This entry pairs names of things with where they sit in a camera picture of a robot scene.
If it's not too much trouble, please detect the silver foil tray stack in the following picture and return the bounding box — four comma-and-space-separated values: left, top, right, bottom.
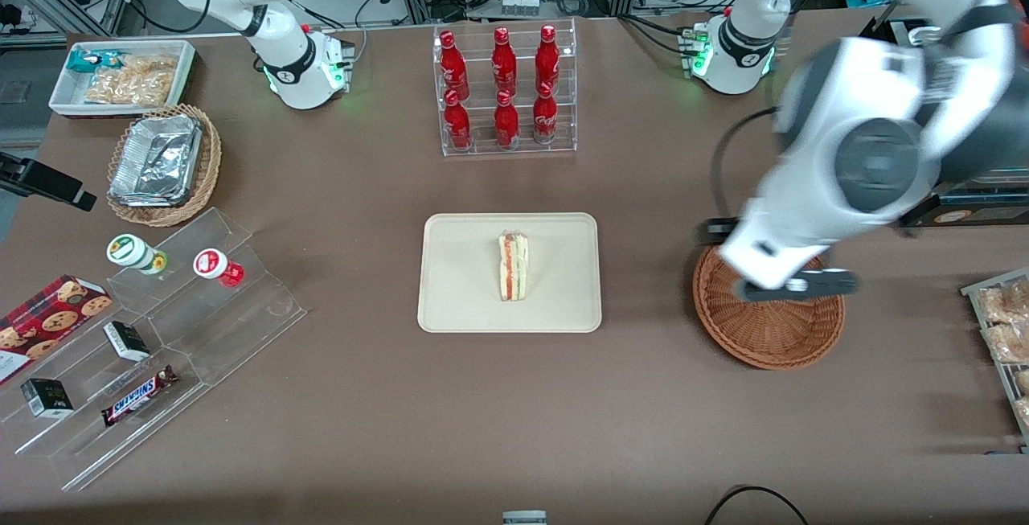
108, 113, 203, 209

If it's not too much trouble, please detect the teal snack packet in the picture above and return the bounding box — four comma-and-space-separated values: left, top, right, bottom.
66, 48, 123, 75

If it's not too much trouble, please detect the Snickers chocolate bar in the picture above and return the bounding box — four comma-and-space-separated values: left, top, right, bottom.
100, 365, 180, 428

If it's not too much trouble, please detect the clear acrylic stepped stand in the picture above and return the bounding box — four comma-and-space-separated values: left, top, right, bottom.
0, 207, 309, 493

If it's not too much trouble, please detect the beige plastic tray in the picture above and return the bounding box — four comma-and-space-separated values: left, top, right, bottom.
416, 211, 603, 334

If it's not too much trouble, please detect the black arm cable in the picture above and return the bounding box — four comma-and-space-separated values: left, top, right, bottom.
710, 106, 779, 224

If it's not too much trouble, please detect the red tartan cookie box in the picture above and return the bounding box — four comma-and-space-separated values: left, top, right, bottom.
0, 273, 114, 386

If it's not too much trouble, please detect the white rectangular snack bin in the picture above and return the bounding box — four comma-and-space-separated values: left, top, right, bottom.
48, 39, 197, 119

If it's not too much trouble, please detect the clear bag of crackers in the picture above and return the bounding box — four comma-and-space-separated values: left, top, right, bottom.
84, 54, 179, 107

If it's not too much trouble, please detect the clear acrylic bottle rack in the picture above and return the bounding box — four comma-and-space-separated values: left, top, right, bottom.
433, 18, 578, 158

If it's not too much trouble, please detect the red white yoghurt bottle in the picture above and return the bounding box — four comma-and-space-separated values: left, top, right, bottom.
193, 248, 245, 289

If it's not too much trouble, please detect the red cola bottle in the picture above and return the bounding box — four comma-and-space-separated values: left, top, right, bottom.
439, 30, 470, 101
535, 24, 561, 96
491, 26, 519, 96
443, 89, 474, 150
532, 81, 559, 146
494, 89, 521, 149

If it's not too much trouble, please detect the grey wire rack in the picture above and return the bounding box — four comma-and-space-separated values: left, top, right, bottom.
960, 267, 1029, 455

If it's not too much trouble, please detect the triangle sandwich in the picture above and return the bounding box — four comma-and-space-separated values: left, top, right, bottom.
498, 230, 530, 302

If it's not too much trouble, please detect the round brown wicker basket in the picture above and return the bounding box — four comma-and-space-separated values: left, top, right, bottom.
692, 244, 847, 371

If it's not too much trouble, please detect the black floor cable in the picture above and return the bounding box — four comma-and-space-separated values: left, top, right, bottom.
704, 486, 810, 525

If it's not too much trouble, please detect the oval tan wicker basket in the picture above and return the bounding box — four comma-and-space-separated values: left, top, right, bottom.
105, 103, 223, 228

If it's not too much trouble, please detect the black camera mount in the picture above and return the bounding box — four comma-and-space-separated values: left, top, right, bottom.
0, 150, 98, 213

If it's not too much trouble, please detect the green white yoghurt bottle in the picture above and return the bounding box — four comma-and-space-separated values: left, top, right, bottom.
106, 233, 169, 277

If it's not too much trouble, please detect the small black box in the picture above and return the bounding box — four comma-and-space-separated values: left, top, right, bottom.
102, 320, 152, 363
20, 377, 75, 419

